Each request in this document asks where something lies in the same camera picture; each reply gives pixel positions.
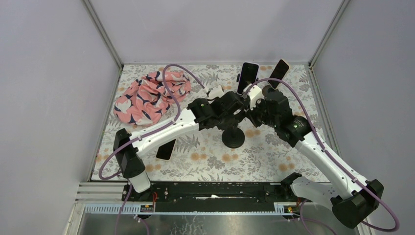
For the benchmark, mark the aluminium frame rail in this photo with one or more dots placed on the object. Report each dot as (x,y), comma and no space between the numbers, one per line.
(112,192)

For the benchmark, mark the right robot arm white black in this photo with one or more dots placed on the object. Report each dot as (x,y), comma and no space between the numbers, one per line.
(324,155)

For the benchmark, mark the phone with purple case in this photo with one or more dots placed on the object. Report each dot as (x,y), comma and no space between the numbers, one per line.
(249,75)

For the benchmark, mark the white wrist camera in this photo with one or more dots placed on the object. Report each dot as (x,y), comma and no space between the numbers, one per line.
(215,93)
(255,93)

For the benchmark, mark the phone with beige case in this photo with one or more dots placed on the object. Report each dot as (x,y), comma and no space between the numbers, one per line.
(279,72)

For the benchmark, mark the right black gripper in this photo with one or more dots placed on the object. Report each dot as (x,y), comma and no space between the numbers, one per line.
(251,112)

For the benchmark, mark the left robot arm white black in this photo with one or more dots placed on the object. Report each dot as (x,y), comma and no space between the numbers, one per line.
(130,147)

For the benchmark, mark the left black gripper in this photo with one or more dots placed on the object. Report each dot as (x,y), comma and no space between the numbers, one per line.
(236,105)

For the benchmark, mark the wooden base phone stand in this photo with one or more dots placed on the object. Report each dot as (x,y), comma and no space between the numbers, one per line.
(267,89)

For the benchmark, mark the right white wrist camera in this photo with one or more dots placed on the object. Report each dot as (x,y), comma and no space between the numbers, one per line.
(255,93)

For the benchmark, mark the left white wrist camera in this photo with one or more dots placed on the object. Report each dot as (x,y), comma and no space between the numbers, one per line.
(215,93)

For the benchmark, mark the phone with cream case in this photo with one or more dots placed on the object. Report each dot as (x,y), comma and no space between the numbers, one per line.
(165,151)

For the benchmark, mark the pink floral crumpled cloth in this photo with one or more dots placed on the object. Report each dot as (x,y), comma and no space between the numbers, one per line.
(144,102)

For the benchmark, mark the floral patterned table mat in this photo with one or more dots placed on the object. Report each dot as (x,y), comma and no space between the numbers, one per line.
(202,156)

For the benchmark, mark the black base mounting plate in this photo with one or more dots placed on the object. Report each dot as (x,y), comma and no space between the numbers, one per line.
(214,197)

